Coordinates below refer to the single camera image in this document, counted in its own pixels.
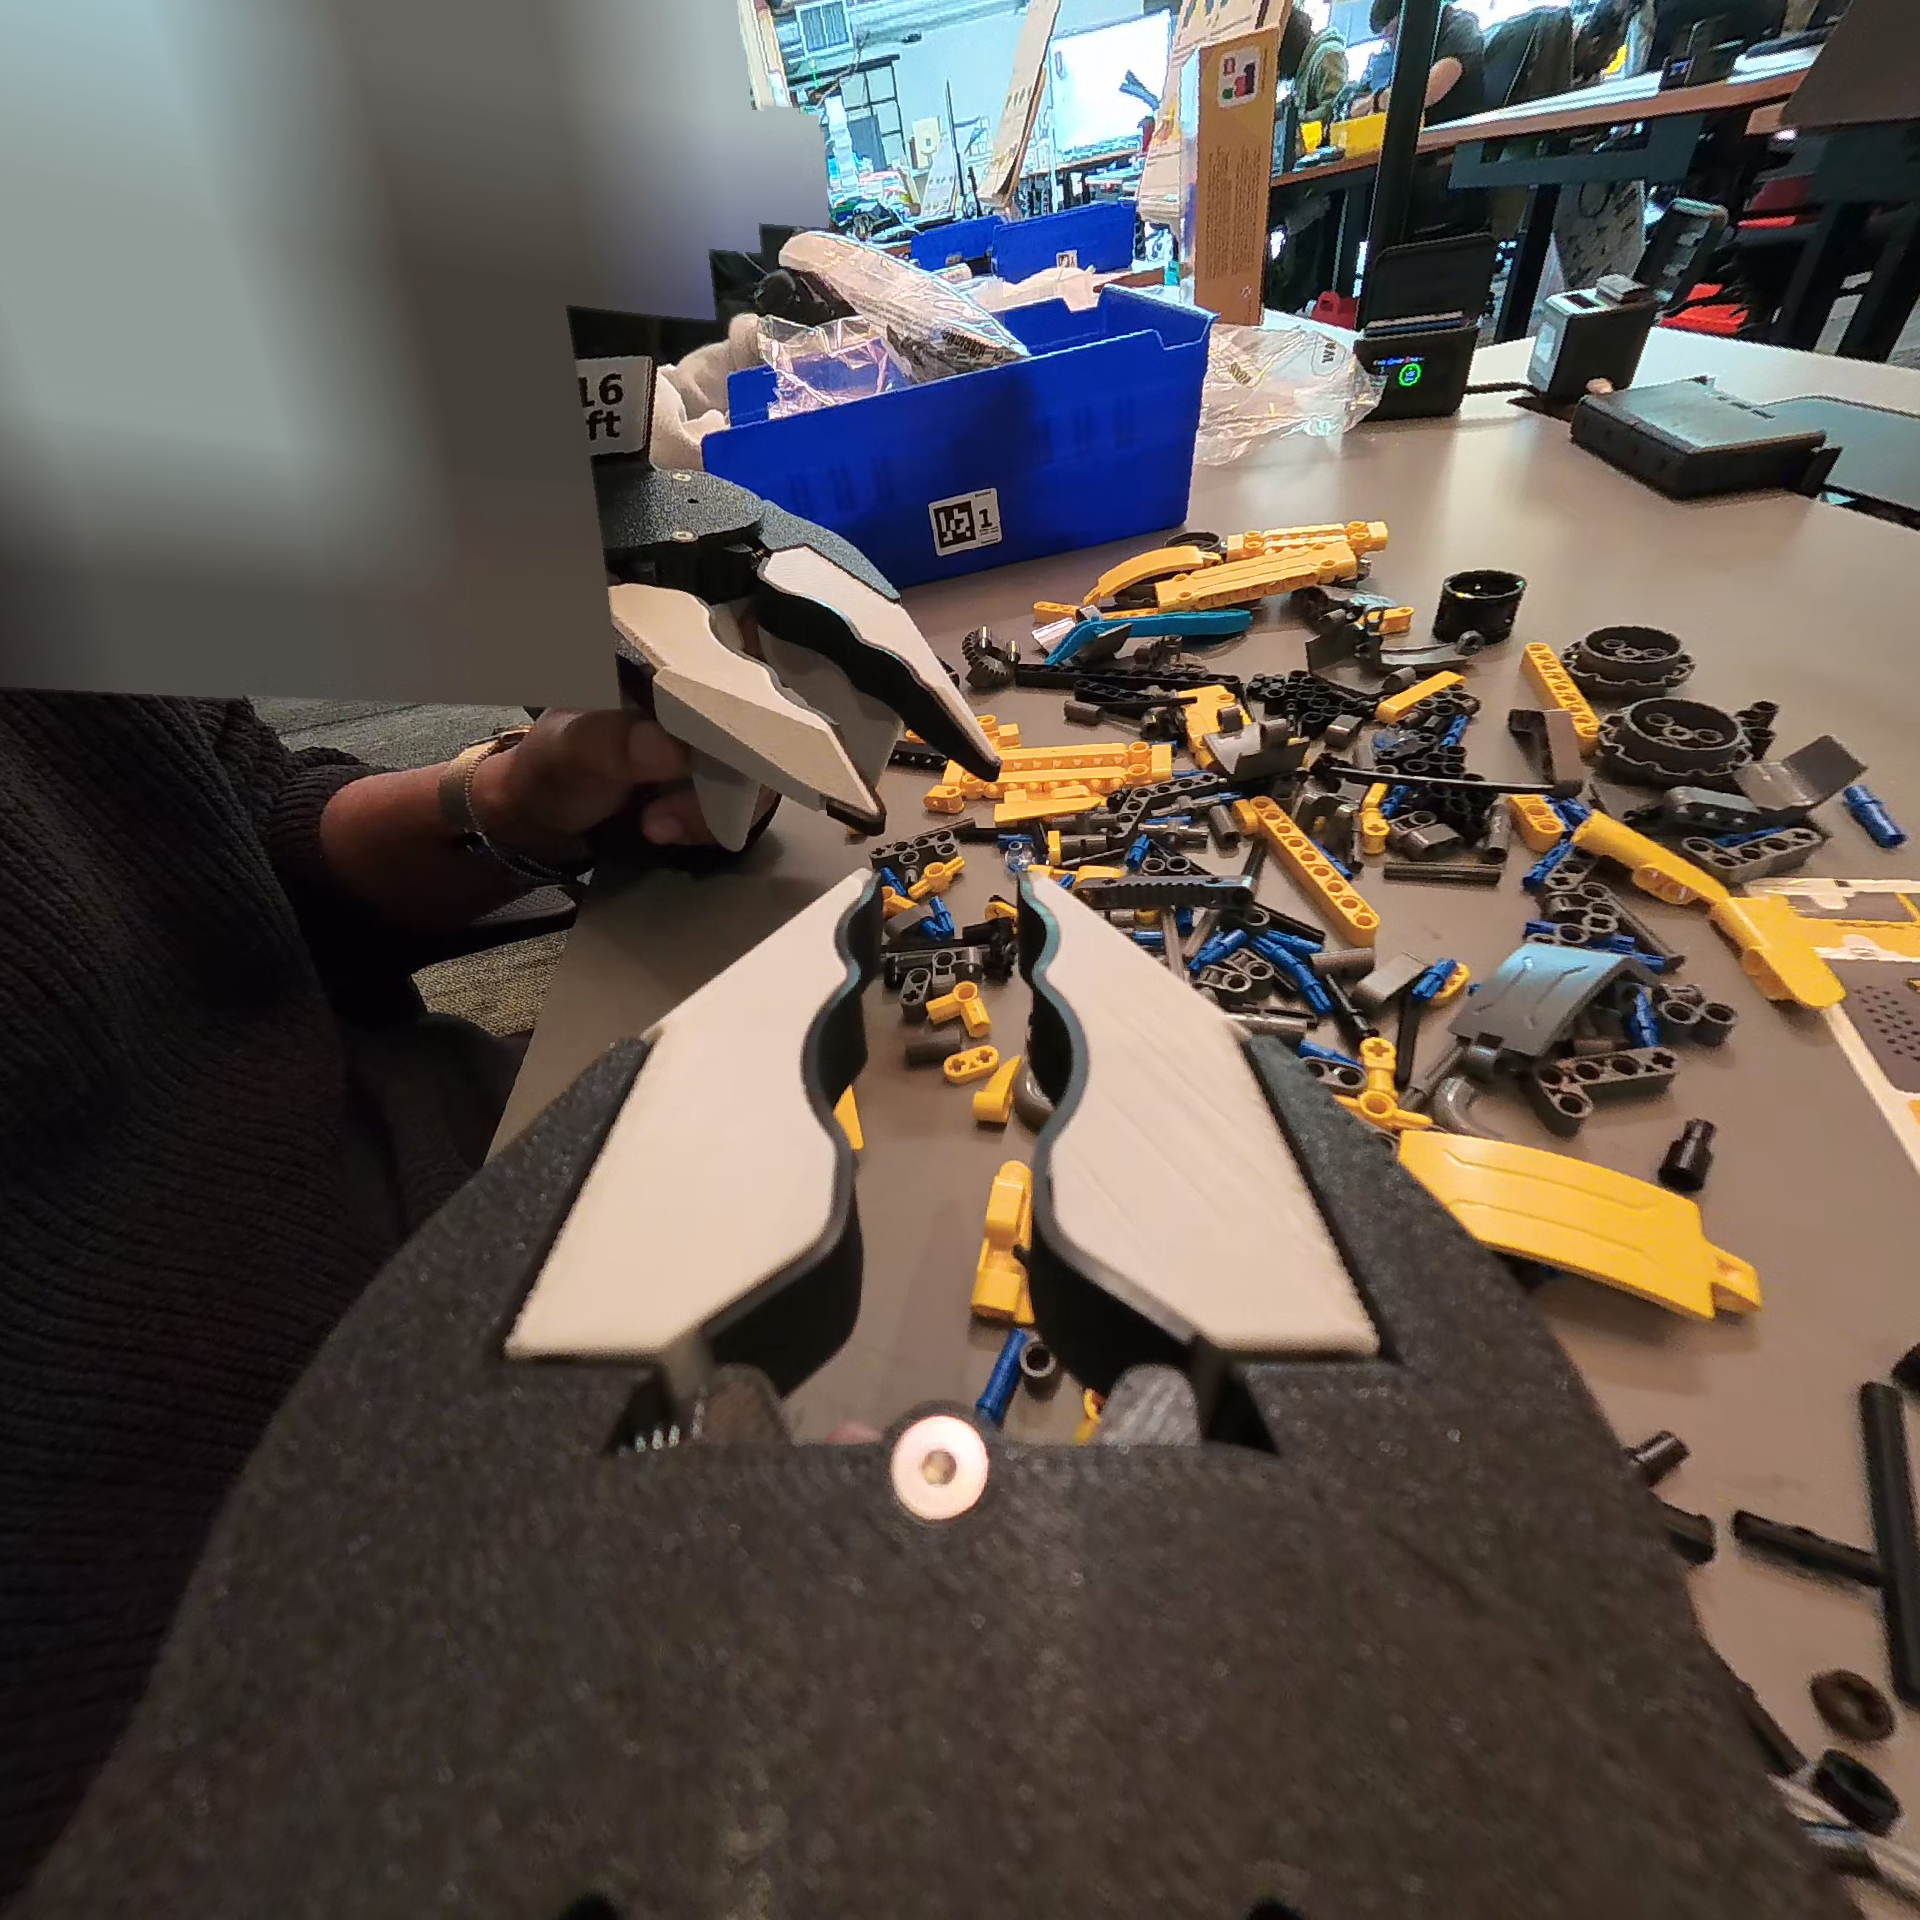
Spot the yellow angled panel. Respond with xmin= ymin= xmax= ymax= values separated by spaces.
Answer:
xmin=1572 ymin=809 xmax=1846 ymax=1007

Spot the brown cardboard box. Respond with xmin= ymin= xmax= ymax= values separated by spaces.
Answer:
xmin=1190 ymin=22 xmax=1294 ymax=327

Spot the grey curved panel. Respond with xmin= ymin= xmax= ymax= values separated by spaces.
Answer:
xmin=1747 ymin=737 xmax=1873 ymax=821
xmin=1448 ymin=942 xmax=1637 ymax=1051

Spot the person's left forearm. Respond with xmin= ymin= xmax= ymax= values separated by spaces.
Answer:
xmin=299 ymin=719 xmax=529 ymax=933

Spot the blue plastic bin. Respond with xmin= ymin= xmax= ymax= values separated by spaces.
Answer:
xmin=910 ymin=202 xmax=1144 ymax=281
xmin=701 ymin=286 xmax=1216 ymax=580

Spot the gold wrist bracelet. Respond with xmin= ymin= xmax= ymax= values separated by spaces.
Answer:
xmin=440 ymin=727 xmax=536 ymax=887

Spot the pile of toy building pieces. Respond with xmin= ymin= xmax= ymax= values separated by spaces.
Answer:
xmin=872 ymin=515 xmax=1876 ymax=1426

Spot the long office desk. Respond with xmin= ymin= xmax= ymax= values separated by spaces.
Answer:
xmin=1276 ymin=36 xmax=1846 ymax=355

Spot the yellow curved panel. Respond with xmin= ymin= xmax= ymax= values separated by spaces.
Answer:
xmin=1395 ymin=1126 xmax=1766 ymax=1321

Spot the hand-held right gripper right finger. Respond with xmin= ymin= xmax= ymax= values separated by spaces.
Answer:
xmin=1016 ymin=870 xmax=1382 ymax=1373

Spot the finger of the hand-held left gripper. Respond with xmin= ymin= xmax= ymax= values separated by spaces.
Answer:
xmin=754 ymin=543 xmax=1003 ymax=785
xmin=608 ymin=583 xmax=890 ymax=836

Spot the grey box device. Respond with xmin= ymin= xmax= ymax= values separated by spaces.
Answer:
xmin=1529 ymin=277 xmax=1661 ymax=407

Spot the white cloth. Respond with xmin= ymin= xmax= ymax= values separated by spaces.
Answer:
xmin=661 ymin=337 xmax=782 ymax=483

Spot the black device with green light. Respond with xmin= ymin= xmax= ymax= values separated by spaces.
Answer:
xmin=1354 ymin=231 xmax=1501 ymax=423

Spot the black axle rod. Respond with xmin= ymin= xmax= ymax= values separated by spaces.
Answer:
xmin=1861 ymin=1381 xmax=1920 ymax=1706

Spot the yellow perforated beam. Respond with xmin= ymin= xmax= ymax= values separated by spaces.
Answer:
xmin=1252 ymin=795 xmax=1382 ymax=947
xmin=1523 ymin=643 xmax=1605 ymax=753

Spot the teal blade piece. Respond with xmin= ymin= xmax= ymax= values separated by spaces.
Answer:
xmin=1043 ymin=609 xmax=1257 ymax=671

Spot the black flat case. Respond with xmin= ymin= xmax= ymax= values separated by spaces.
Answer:
xmin=1569 ymin=374 xmax=1840 ymax=501

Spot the patterned office chair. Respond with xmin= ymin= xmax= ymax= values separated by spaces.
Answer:
xmin=1552 ymin=181 xmax=1729 ymax=302

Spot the yellow sticker sheet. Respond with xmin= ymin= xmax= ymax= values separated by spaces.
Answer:
xmin=1747 ymin=878 xmax=1920 ymax=1173

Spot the black round rim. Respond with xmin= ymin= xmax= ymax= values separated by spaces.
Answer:
xmin=1432 ymin=566 xmax=1529 ymax=650

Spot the clear plastic bag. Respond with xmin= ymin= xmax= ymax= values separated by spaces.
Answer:
xmin=1200 ymin=322 xmax=1382 ymax=467
xmin=757 ymin=229 xmax=1038 ymax=378

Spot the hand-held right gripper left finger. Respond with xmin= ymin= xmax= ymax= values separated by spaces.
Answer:
xmin=502 ymin=867 xmax=888 ymax=1390

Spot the person's left hand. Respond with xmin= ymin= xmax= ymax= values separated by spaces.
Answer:
xmin=509 ymin=701 xmax=785 ymax=875

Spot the grey wheel hub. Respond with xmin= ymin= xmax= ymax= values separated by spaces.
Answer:
xmin=1594 ymin=694 xmax=1758 ymax=794
xmin=1560 ymin=622 xmax=1701 ymax=707

